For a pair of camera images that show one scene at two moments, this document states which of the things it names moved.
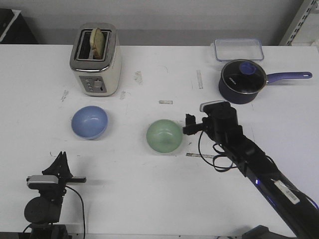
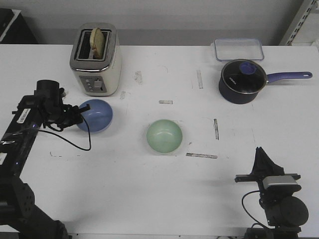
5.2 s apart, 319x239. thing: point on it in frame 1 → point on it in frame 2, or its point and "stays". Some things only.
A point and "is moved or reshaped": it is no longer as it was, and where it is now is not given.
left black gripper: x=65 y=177 → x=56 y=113
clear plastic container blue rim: x=239 y=49 stays
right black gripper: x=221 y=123 → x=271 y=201
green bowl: x=164 y=136 stays
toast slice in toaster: x=97 y=40 stays
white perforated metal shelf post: x=302 y=13 stays
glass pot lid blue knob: x=243 y=76 stays
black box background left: x=14 y=29 stays
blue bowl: x=89 y=122 is moved or reshaped
